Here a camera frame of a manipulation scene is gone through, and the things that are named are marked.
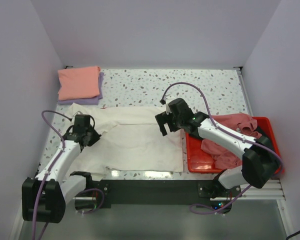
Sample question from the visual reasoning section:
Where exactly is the white red print t shirt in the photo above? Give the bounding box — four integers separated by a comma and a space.
66, 103, 184, 180

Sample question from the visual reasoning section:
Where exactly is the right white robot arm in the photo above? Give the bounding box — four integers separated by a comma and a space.
155, 98, 280, 197

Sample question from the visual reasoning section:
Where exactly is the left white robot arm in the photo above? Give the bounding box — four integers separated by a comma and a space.
21, 114, 101, 223

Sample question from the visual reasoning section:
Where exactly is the folded lavender t shirt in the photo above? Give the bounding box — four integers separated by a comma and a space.
57, 72, 104, 105

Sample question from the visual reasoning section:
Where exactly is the red plastic bin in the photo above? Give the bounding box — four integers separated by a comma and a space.
182, 116, 280, 174

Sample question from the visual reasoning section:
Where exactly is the folded salmon pink t shirt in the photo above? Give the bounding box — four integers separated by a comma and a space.
58, 66, 101, 101

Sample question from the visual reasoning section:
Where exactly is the pink t shirt in bin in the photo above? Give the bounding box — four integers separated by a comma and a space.
200, 113, 263, 170

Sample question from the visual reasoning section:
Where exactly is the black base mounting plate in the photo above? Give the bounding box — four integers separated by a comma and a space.
74, 178, 233, 213

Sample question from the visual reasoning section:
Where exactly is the black t shirt in bin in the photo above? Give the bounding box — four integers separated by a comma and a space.
254, 124, 275, 151

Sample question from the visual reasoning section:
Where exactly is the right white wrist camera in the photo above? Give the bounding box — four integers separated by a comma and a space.
165, 102, 172, 115

